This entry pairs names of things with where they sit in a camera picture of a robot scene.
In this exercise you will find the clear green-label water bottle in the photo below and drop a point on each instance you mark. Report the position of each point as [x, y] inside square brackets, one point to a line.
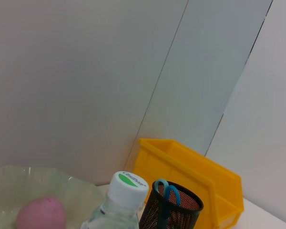
[126, 190]

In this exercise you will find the blue scissors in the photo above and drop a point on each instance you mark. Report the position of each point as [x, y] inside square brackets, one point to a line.
[175, 194]

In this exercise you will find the pink peach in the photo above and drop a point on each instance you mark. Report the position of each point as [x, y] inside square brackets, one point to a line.
[40, 214]

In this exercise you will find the black mesh pen cup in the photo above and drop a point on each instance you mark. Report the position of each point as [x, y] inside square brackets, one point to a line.
[157, 214]

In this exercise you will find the translucent green fruit bowl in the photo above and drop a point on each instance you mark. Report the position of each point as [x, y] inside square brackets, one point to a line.
[38, 181]

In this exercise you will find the yellow plastic bin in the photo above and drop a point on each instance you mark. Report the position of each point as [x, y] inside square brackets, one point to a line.
[205, 171]

